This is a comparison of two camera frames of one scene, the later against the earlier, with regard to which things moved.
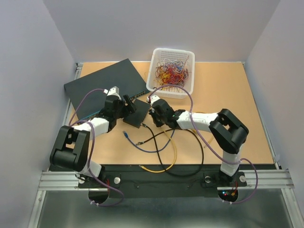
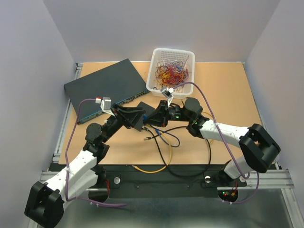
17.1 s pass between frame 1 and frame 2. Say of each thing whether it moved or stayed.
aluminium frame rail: stayed
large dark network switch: stayed
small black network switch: moved
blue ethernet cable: moved
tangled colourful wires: stayed
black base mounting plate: stayed
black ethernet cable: moved
